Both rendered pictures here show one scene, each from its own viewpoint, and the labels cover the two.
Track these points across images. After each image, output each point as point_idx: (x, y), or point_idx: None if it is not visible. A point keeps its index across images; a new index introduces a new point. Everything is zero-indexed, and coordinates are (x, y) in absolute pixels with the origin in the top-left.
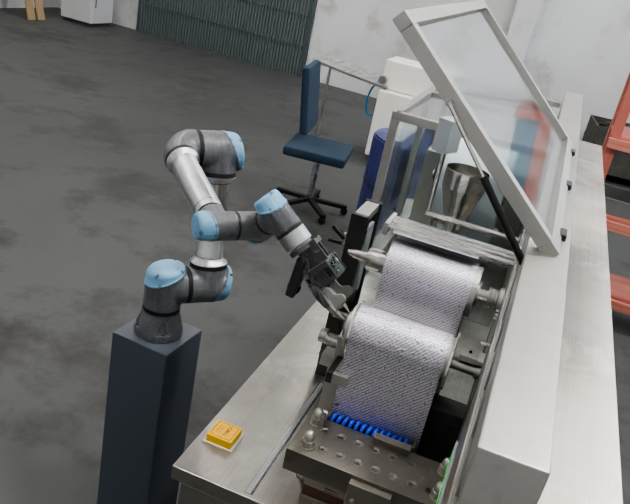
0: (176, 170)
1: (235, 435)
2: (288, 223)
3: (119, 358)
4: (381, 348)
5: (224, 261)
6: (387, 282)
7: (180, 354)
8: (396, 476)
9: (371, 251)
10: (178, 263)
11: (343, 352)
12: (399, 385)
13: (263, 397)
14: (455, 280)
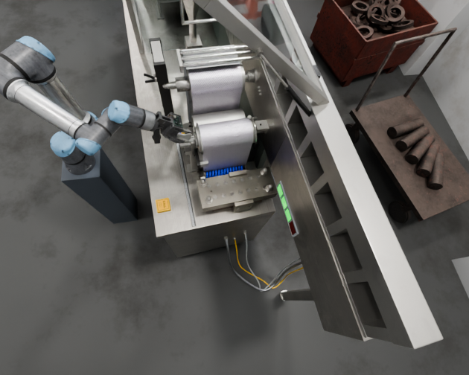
0: (24, 106)
1: (168, 203)
2: (139, 119)
3: (74, 186)
4: (220, 146)
5: (88, 114)
6: (196, 98)
7: (102, 166)
8: (249, 189)
9: (177, 82)
10: (65, 133)
11: (196, 147)
12: (233, 153)
13: (160, 169)
14: (233, 82)
